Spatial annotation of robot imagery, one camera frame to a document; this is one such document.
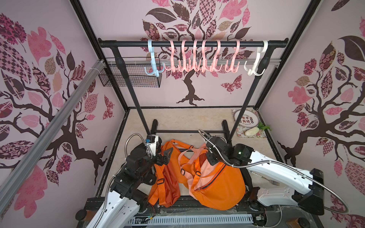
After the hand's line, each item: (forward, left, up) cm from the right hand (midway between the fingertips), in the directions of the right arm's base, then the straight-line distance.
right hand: (207, 152), depth 75 cm
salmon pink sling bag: (-9, +7, -5) cm, 12 cm away
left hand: (0, +22, +4) cm, 23 cm away
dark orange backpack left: (-16, +23, -12) cm, 31 cm away
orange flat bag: (+2, +17, -12) cm, 21 cm away
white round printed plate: (+37, -40, -16) cm, 56 cm away
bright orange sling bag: (-15, -6, -11) cm, 19 cm away
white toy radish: (+23, -36, -14) cm, 45 cm away
